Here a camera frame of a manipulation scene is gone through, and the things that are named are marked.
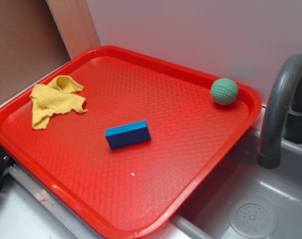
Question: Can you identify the brown cardboard panel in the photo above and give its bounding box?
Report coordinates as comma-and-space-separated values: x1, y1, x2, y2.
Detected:
0, 0, 70, 105

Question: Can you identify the wooden board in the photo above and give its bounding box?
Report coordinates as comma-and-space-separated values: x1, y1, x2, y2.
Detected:
47, 0, 101, 59

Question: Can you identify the yellow cloth rag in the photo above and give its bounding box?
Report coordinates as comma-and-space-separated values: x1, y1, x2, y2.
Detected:
29, 75, 88, 130

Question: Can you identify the blue rectangular block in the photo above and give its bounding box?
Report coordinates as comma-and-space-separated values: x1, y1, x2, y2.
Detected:
105, 120, 151, 149

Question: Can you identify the grey toy faucet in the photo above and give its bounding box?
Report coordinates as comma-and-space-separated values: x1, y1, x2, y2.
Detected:
258, 54, 302, 169

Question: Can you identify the green dimpled ball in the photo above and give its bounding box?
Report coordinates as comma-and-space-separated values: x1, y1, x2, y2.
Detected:
210, 78, 239, 106

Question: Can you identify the grey plastic sink basin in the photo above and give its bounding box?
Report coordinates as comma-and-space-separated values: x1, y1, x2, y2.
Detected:
171, 128, 302, 239

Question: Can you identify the red plastic tray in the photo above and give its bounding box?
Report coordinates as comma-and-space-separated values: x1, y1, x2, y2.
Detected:
0, 46, 261, 239

